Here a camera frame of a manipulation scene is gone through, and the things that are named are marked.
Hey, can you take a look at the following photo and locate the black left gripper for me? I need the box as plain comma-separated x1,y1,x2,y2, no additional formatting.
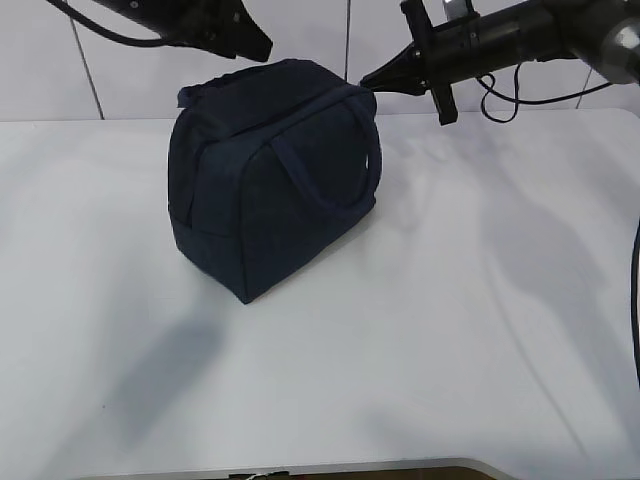
160,1,273,61

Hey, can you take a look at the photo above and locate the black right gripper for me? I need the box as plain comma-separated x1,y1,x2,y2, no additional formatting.
359,1,479,125

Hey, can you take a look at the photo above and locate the navy blue fabric bag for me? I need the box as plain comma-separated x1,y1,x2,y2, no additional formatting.
168,59,383,304

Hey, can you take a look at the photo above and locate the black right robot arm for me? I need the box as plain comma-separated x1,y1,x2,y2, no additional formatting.
360,1,639,125

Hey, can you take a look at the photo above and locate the white tag at table edge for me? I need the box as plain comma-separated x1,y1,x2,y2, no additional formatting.
244,472,288,480

